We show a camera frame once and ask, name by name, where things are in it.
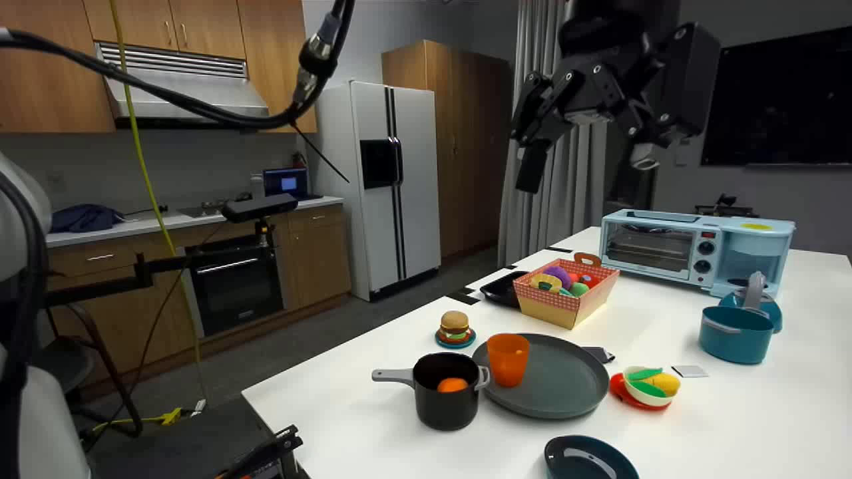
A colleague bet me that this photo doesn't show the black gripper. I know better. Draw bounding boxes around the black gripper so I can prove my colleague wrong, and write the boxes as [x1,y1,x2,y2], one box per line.
[514,62,665,195]

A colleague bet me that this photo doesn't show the light grey curtain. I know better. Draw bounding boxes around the light grey curtain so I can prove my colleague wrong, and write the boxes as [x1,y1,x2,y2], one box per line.
[496,0,616,270]

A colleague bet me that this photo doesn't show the tall wooden cabinet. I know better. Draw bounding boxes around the tall wooden cabinet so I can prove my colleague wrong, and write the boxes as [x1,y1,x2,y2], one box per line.
[381,38,514,263]

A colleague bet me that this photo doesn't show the purple toy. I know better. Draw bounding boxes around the purple toy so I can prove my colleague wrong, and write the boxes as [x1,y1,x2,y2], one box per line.
[542,262,582,289]

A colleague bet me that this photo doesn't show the small black device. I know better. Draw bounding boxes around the small black device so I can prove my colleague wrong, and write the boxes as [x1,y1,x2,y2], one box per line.
[695,195,757,221]

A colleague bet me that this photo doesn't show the red tan cardboard basket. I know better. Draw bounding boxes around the red tan cardboard basket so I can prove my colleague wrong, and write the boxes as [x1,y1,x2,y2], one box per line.
[511,251,621,334]

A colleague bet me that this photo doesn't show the black grill tray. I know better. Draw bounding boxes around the black grill tray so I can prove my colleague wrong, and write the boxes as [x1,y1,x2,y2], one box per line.
[479,270,532,313]

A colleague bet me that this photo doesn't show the white refrigerator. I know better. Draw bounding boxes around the white refrigerator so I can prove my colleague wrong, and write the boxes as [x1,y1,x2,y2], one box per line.
[315,77,446,303]

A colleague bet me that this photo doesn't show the light blue toaster oven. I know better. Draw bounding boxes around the light blue toaster oven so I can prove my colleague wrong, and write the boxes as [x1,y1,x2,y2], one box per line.
[599,209,800,301]

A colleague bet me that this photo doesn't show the toy hamburger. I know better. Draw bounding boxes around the toy hamburger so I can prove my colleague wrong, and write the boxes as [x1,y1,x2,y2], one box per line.
[438,310,475,347]

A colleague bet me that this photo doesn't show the small teal saucer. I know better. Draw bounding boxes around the small teal saucer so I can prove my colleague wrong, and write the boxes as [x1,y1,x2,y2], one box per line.
[435,329,479,351]

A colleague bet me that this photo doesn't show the grey round frying pan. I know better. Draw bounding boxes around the grey round frying pan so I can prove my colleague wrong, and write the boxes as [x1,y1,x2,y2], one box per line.
[472,331,617,423]

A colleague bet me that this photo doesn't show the teal bowl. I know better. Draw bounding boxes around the teal bowl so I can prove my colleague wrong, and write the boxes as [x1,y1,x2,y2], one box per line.
[699,303,779,368]

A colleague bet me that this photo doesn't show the small red plate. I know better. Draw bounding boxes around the small red plate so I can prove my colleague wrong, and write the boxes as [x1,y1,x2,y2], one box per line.
[608,370,663,412]

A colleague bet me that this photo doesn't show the green yellow toy vegetable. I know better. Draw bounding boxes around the green yellow toy vegetable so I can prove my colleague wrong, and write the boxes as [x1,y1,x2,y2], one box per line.
[621,364,684,411]

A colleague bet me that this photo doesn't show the wooden base cabinets white counter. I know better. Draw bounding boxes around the wooden base cabinets white counter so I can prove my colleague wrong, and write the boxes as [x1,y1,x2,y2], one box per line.
[44,195,355,395]

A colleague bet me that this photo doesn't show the small laptop blue screen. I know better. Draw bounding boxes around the small laptop blue screen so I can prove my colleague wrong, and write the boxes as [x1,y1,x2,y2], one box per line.
[262,165,313,203]

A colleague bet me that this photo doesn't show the dark blue small pan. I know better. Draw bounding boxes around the dark blue small pan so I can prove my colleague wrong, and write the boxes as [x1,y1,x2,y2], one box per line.
[542,435,643,479]

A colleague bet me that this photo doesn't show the black built-in oven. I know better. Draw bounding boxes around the black built-in oven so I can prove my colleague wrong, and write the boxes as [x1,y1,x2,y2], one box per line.
[185,234,289,342]

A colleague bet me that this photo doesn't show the silver range hood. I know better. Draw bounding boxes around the silver range hood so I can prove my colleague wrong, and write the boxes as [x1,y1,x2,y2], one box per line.
[94,41,271,128]

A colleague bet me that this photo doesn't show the black cart platform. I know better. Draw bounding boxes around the black cart platform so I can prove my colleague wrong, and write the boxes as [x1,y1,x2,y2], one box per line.
[88,395,309,479]

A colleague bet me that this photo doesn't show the blue cloth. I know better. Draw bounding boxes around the blue cloth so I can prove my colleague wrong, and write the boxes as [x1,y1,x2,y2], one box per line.
[48,203,125,234]

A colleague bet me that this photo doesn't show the black wall screen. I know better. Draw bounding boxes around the black wall screen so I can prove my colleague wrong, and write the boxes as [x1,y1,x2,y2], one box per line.
[700,24,852,172]

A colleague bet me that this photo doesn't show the thick black cable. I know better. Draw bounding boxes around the thick black cable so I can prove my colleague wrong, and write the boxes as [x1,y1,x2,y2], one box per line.
[0,0,357,137]

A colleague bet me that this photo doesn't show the black pot with grey handle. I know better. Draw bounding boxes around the black pot with grey handle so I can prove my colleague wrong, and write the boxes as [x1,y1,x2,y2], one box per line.
[371,351,492,435]

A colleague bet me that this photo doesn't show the black stereo camera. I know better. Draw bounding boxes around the black stereo camera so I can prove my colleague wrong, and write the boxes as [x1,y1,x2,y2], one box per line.
[221,191,301,223]

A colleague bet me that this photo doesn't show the wooden wall cabinets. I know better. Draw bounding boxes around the wooden wall cabinets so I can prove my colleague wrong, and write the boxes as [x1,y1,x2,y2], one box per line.
[0,0,319,137]

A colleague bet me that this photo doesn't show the black clamp orange handle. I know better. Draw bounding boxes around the black clamp orange handle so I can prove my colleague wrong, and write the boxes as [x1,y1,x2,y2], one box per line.
[217,423,306,479]

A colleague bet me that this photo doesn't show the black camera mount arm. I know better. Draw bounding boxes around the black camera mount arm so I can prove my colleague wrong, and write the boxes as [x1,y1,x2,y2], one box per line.
[44,218,275,310]

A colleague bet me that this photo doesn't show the yellow cable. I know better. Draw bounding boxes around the yellow cable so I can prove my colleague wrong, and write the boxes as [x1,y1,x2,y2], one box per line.
[88,0,210,428]

